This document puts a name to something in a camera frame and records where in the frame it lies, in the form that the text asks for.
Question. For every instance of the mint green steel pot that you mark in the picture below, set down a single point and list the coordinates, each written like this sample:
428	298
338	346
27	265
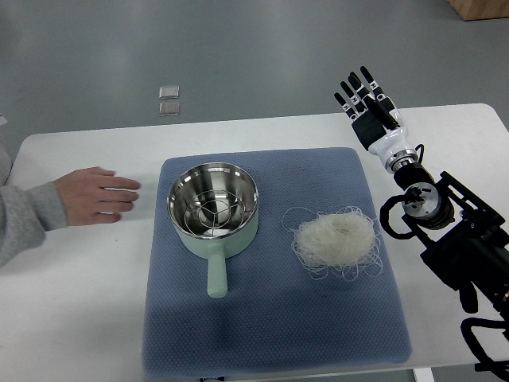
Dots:
216	246

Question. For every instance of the wire steaming rack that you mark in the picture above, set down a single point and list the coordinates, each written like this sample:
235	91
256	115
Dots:
214	209

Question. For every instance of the white table leg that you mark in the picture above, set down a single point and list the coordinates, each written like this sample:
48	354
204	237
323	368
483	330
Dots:
423	375

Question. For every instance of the wooden box corner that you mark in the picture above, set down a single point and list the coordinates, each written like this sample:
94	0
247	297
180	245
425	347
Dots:
475	10

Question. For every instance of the grey sleeved forearm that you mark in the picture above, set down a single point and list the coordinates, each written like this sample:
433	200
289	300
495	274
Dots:
26	217

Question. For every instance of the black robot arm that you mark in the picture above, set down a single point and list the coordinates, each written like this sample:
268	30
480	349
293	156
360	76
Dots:
465	245

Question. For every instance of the lower metal floor plate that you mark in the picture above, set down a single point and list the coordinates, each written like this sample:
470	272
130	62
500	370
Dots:
169	108

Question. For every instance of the white vermicelli nest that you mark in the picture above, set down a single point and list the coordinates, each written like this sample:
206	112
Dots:
345	243

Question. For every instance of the blue textured mat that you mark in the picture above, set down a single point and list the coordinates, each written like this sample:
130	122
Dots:
275	316

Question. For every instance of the person's bare hand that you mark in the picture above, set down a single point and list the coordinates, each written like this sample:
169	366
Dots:
96	196

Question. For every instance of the upper metal floor plate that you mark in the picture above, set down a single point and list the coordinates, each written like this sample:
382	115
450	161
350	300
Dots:
169	92

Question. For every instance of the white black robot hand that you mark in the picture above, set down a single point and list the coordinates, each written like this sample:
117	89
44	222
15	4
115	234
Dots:
376	121

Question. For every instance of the metal floor plate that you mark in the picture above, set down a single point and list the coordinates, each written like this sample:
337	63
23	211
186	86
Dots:
169	108
169	92

